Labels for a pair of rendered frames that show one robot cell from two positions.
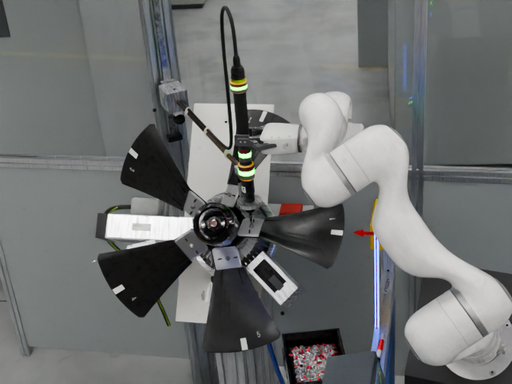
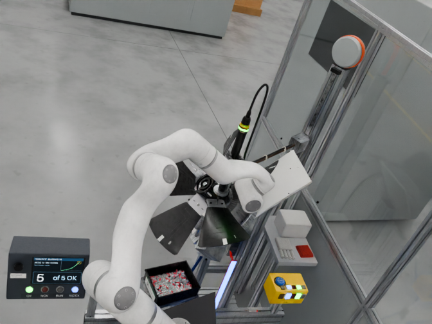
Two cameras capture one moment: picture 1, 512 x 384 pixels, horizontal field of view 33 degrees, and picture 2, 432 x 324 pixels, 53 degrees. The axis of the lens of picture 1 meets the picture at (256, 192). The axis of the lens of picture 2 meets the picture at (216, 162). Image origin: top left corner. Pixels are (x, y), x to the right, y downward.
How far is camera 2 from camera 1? 1.62 m
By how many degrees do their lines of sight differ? 45
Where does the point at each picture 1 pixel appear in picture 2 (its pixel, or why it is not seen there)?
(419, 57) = (412, 243)
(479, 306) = (101, 283)
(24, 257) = not seen: hidden behind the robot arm
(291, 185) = (321, 243)
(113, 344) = not seen: hidden behind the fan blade
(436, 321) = (94, 268)
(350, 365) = (78, 245)
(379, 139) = (154, 162)
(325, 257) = (204, 242)
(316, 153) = (149, 148)
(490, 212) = not seen: outside the picture
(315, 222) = (229, 229)
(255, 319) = (176, 237)
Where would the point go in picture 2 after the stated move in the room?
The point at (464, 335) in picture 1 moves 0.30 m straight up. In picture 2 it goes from (89, 287) to (101, 217)
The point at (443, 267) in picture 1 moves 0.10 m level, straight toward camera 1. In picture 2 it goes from (114, 248) to (79, 247)
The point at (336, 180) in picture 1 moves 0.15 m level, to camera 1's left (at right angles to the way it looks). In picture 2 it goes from (132, 162) to (119, 136)
